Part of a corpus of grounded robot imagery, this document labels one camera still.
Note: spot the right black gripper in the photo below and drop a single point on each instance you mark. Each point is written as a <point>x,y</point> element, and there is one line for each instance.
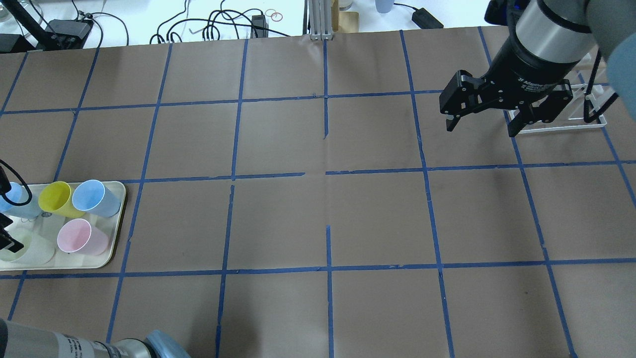
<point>527,69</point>

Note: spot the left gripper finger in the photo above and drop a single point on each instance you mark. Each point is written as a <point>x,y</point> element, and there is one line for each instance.
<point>6,240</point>

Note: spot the white ikea cup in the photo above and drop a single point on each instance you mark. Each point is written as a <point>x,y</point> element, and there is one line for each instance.
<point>36,249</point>

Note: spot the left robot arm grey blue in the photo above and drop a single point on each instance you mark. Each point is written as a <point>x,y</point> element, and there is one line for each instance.
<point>20,341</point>

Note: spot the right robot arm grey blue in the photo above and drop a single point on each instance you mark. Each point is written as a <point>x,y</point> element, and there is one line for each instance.
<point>547,39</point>

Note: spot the light blue cup near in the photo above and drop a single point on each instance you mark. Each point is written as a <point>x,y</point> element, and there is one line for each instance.
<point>19,203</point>

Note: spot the yellow cup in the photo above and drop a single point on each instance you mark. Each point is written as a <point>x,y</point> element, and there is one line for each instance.
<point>56,198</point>

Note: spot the pink cup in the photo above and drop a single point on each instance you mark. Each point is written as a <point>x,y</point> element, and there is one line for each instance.
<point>79,236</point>

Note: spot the light blue cup far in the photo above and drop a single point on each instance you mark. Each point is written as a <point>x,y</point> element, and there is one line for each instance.
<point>93,197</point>

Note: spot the light blue cup on desk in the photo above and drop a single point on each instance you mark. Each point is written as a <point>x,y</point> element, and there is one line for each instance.
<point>384,6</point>

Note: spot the beige plastic tray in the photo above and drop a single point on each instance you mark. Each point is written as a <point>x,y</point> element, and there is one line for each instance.
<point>55,242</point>

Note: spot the black power adapter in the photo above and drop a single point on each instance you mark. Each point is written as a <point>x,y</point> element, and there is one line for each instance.
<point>425,20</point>

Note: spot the wooden mug tree stand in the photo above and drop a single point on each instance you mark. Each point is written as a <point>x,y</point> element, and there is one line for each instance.
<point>342,19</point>

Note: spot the white wire cup rack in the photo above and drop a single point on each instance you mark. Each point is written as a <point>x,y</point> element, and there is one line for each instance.
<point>581,107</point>

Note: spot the aluminium frame post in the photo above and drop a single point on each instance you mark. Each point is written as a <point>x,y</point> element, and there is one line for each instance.
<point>319,19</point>

